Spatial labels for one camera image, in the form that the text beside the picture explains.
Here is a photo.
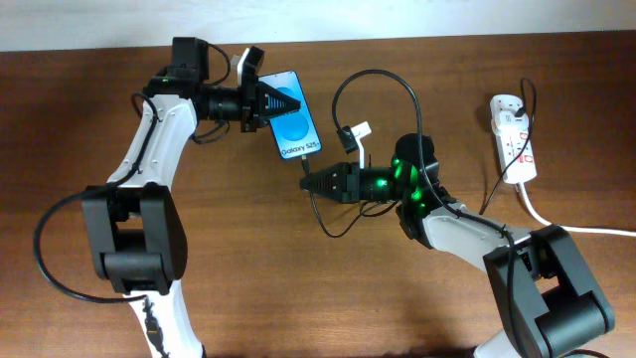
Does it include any blue screen Galaxy smartphone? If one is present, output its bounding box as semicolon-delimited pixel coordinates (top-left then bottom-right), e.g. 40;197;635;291
260;71;322;160

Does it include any black USB charging cable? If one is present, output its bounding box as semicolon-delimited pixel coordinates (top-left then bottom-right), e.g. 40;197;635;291
299;77;538;239

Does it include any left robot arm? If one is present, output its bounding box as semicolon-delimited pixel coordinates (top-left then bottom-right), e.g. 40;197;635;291
81;37;300;357

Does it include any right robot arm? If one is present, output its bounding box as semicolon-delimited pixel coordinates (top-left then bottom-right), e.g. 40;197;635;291
299;133;615;358

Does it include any white power strip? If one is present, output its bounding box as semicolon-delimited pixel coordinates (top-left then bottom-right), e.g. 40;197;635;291
490;94;537;185

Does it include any white power strip cord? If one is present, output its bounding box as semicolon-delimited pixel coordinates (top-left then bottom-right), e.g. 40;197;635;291
518;182;636;238

